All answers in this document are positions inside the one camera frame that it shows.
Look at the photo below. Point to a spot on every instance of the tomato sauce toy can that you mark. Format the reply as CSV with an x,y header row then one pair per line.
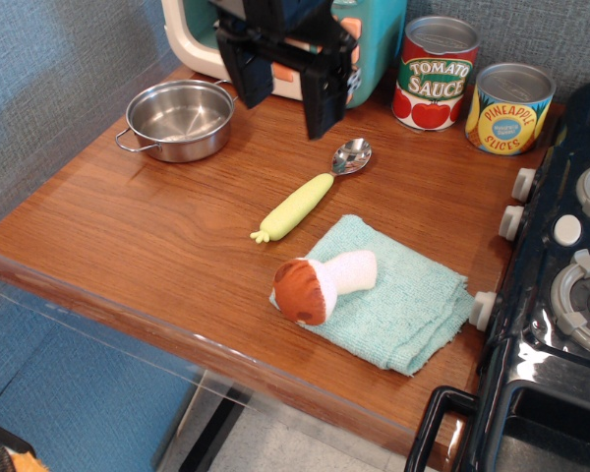
x,y
436,61

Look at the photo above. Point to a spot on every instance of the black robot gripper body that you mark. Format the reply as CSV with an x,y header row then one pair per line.
x,y
295,34

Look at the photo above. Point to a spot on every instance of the small stainless steel pot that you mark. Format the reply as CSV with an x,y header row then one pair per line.
x,y
179,121

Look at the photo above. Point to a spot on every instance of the teal toy microwave oven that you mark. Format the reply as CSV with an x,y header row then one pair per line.
x,y
376,25

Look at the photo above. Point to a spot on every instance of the pineapple slices toy can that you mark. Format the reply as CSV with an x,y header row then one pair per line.
x,y
509,106

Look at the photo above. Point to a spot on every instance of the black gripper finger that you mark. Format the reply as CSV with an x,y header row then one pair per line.
x,y
324,93
249,72

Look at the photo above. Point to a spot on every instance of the orange plush item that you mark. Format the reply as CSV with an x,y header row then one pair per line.
x,y
26,462

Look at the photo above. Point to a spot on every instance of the black toy stove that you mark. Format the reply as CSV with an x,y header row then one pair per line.
x,y
531,410

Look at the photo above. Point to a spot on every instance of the spoon with green corn handle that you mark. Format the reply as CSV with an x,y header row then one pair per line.
x,y
348,159

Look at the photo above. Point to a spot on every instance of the light blue folded cloth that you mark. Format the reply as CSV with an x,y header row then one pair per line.
x,y
416,307

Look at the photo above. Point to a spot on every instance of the brown plush toy mushroom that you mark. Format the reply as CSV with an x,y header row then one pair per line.
x,y
306,290

